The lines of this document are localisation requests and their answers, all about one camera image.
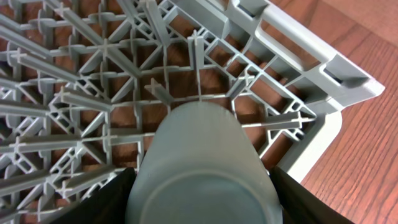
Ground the grey dishwasher rack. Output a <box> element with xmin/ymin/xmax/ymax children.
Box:
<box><xmin>1</xmin><ymin>1</ymin><xmax>384</xmax><ymax>223</ymax></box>

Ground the light blue cup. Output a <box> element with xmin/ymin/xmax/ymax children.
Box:
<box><xmin>125</xmin><ymin>101</ymin><xmax>283</xmax><ymax>223</ymax></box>

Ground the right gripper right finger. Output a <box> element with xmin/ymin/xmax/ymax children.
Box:
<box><xmin>269</xmin><ymin>166</ymin><xmax>353</xmax><ymax>224</ymax></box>

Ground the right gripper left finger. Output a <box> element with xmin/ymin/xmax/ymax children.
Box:
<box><xmin>46</xmin><ymin>168</ymin><xmax>136</xmax><ymax>224</ymax></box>

